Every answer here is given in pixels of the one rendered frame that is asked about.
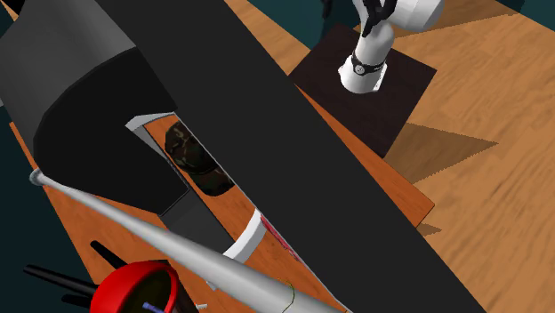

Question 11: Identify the white curved band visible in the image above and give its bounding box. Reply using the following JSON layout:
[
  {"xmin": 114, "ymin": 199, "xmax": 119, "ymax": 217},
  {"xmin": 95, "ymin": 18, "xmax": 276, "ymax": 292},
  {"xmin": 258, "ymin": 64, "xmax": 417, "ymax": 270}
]
[{"xmin": 222, "ymin": 208, "xmax": 267, "ymax": 265}]

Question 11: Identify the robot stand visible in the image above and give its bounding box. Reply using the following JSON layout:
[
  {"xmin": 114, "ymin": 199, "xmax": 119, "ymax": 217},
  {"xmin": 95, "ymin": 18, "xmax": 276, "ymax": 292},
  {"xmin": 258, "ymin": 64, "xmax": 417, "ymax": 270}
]
[{"xmin": 287, "ymin": 23, "xmax": 438, "ymax": 160}]

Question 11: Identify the silver baseball bat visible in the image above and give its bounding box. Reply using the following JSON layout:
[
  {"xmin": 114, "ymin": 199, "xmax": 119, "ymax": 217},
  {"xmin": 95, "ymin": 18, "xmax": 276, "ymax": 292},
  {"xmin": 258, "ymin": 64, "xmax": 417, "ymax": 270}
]
[{"xmin": 28, "ymin": 168, "xmax": 349, "ymax": 313}]

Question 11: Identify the black rod stand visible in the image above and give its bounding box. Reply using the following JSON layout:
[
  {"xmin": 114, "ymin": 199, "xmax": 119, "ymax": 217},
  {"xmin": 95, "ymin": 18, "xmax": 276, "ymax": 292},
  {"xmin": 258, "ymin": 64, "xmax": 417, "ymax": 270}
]
[{"xmin": 23, "ymin": 239, "xmax": 129, "ymax": 309}]

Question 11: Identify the camouflage cap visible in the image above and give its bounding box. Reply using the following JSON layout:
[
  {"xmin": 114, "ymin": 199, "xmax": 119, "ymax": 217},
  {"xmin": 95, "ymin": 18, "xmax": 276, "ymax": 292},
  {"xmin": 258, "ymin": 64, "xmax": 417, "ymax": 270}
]
[{"xmin": 164, "ymin": 120, "xmax": 236, "ymax": 197}]

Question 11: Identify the large black flat panel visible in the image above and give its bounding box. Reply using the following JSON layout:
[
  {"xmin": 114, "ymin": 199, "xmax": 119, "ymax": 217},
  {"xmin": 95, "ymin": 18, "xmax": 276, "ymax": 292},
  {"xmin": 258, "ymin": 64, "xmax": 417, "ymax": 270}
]
[{"xmin": 94, "ymin": 0, "xmax": 487, "ymax": 313}]

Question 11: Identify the red round helmet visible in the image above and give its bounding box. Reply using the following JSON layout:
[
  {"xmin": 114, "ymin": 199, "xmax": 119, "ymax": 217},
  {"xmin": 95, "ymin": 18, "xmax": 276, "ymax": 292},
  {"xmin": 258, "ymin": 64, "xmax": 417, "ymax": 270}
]
[{"xmin": 89, "ymin": 260, "xmax": 181, "ymax": 313}]

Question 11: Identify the grey and black box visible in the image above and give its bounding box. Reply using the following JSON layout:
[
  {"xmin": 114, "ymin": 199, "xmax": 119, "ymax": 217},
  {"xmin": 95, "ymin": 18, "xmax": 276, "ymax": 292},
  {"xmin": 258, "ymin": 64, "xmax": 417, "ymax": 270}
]
[{"xmin": 0, "ymin": 0, "xmax": 237, "ymax": 257}]

